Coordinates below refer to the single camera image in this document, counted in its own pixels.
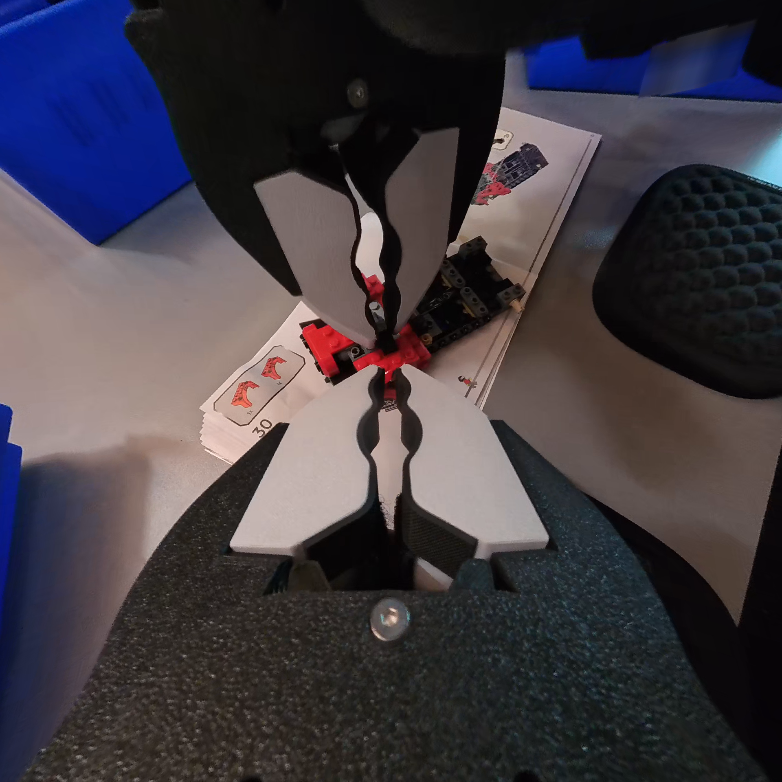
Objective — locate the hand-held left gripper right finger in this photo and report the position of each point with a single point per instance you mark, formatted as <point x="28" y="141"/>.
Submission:
<point x="470" y="489"/>

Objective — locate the red and black lego car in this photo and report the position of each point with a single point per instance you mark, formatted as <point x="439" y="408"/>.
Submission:
<point x="317" y="348"/>

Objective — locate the black dimpled cushion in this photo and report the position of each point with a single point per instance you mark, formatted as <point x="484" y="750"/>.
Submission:
<point x="690" y="275"/>

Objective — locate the lego instruction booklet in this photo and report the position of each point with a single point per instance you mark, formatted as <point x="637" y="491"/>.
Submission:
<point x="537" y="201"/>

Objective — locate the blue divided plastic bin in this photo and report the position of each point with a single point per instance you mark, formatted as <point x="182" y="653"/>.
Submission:
<point x="61" y="122"/>

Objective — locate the person's right forearm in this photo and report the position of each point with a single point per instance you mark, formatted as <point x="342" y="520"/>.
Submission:
<point x="672" y="18"/>

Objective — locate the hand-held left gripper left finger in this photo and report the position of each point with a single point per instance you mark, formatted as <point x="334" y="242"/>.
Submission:
<point x="305" y="489"/>

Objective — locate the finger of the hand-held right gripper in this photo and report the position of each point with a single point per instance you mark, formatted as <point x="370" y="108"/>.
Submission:
<point x="311" y="244"/>
<point x="427" y="214"/>

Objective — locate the person's black sweater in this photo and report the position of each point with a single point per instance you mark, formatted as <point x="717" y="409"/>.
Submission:
<point x="763" y="611"/>

